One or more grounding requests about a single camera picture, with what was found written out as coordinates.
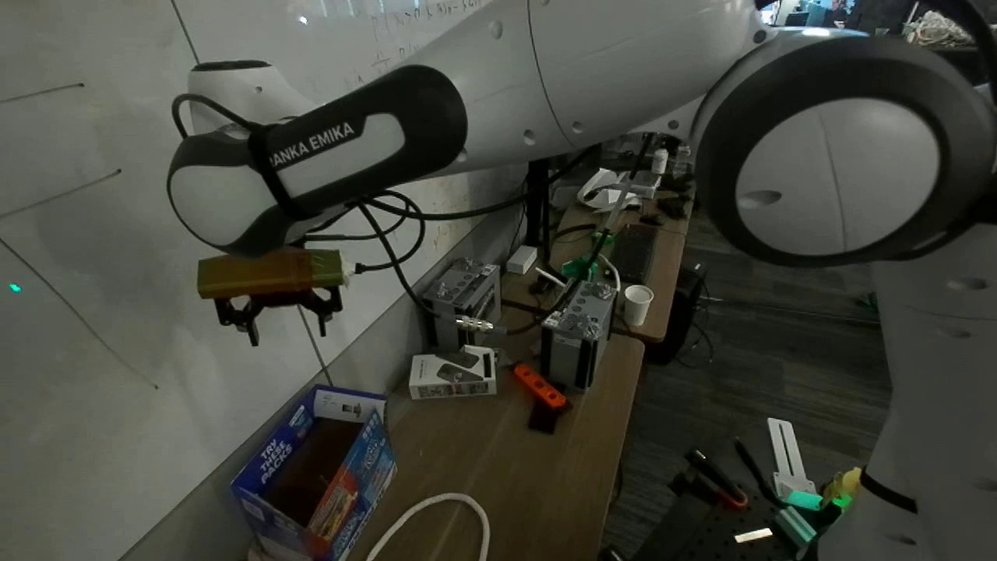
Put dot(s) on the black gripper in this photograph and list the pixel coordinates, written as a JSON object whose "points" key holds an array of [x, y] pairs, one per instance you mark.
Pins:
{"points": [[281, 308]]}

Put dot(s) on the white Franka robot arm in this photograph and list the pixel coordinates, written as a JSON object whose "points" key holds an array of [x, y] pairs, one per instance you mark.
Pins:
{"points": [[581, 74]]}

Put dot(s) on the small white open box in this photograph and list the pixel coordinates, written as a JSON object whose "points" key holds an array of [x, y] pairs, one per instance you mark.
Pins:
{"points": [[453, 374]]}

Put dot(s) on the blue cardboard box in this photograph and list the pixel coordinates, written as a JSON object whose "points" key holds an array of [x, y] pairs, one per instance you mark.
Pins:
{"points": [[370, 477]]}

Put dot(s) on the grey box with label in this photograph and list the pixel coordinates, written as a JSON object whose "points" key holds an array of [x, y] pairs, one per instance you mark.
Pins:
{"points": [[461, 300]]}

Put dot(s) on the large grey metal box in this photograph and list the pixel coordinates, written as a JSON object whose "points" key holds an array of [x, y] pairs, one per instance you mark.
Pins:
{"points": [[578, 333]]}

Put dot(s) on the orange block with holes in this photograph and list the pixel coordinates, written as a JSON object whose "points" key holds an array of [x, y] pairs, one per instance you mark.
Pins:
{"points": [[540, 386]]}

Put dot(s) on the black flat block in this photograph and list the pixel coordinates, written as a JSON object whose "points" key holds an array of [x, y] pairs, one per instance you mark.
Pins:
{"points": [[546, 418]]}

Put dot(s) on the green bottle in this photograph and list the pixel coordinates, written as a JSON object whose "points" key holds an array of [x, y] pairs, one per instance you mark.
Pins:
{"points": [[586, 254]]}

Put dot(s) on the white paper cup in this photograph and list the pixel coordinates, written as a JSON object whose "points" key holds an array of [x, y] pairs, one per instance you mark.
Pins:
{"points": [[637, 305]]}

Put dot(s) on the black computer tower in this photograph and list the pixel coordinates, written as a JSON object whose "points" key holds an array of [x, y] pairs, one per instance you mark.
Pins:
{"points": [[679, 313]]}

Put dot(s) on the white plastic stand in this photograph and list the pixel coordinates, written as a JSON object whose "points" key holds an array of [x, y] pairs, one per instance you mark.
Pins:
{"points": [[790, 455]]}

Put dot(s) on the teal plastic clamp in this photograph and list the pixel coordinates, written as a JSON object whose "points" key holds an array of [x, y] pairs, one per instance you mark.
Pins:
{"points": [[805, 516]]}

